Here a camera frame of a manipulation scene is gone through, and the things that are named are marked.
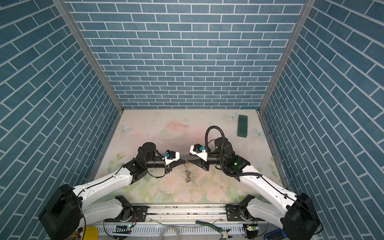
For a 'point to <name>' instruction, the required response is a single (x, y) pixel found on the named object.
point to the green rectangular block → (242, 131)
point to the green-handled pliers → (224, 235)
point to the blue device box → (278, 234)
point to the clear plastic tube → (166, 227)
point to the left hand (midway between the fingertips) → (184, 161)
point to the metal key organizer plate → (187, 173)
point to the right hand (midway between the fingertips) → (189, 155)
